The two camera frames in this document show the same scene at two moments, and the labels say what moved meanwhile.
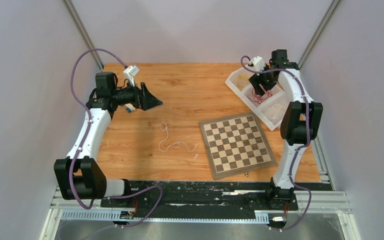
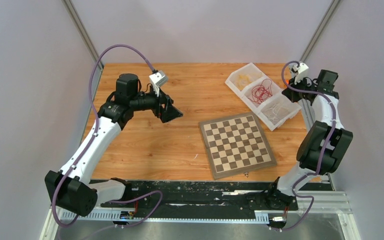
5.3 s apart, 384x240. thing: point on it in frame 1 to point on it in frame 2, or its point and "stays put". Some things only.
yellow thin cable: x=242 y=81 stays put
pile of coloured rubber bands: x=260 y=99 stays put
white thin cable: x=274 y=111 stays put
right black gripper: x=257 y=80 to x=290 y=94
